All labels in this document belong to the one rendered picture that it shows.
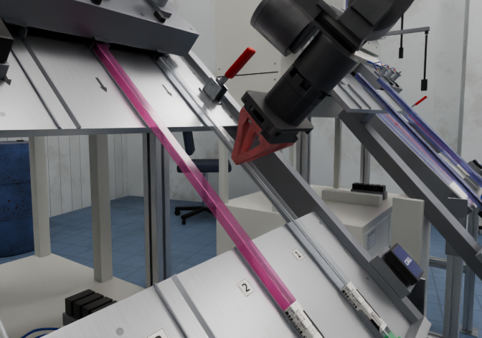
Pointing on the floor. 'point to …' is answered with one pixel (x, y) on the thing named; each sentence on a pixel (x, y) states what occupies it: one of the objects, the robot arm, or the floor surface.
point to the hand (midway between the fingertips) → (241, 157)
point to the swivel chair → (201, 172)
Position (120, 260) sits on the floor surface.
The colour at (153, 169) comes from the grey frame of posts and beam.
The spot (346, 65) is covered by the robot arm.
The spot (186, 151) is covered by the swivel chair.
